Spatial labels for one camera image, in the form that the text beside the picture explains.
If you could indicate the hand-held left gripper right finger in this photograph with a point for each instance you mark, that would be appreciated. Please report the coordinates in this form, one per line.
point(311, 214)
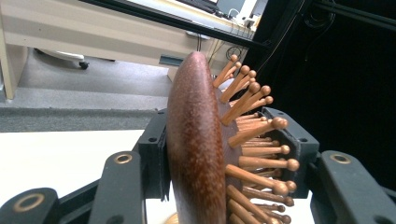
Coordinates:
point(306, 155)

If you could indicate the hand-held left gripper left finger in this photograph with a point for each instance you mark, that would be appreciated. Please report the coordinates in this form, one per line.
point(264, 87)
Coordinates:
point(152, 161)

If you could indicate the brown wooden hairbrush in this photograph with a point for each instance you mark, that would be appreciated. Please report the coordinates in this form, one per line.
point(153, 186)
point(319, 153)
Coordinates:
point(194, 140)

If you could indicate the black curtain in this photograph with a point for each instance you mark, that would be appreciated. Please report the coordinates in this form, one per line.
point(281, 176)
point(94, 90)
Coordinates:
point(351, 93)

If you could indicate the grey rectangular desk fitting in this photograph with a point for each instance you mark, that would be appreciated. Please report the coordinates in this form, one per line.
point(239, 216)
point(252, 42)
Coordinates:
point(170, 60)

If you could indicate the office chair base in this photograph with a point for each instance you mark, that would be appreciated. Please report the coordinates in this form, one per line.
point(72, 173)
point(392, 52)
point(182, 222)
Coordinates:
point(62, 56)

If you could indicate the light wooden desk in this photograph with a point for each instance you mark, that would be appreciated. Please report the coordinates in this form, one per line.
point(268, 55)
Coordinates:
point(93, 34)

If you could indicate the black frame bar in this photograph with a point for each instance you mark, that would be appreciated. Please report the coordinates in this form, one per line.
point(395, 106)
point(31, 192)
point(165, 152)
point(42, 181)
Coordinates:
point(174, 21)

